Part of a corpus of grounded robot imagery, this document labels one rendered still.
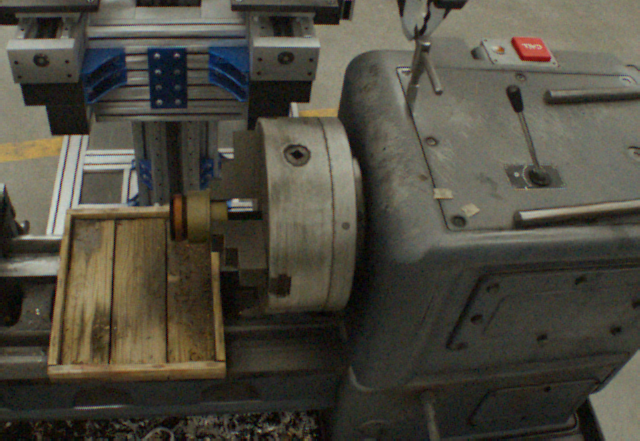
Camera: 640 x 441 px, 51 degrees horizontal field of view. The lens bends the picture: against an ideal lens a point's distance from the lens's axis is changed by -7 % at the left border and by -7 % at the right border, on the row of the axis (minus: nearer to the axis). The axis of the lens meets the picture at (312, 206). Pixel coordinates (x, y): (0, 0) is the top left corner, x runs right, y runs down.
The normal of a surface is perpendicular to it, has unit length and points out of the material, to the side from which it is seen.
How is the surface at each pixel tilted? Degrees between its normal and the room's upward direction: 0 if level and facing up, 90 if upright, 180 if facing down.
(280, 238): 53
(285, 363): 0
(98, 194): 0
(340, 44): 0
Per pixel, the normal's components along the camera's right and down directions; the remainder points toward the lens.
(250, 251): 0.08, -0.76
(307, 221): 0.16, 0.05
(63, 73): 0.11, 0.76
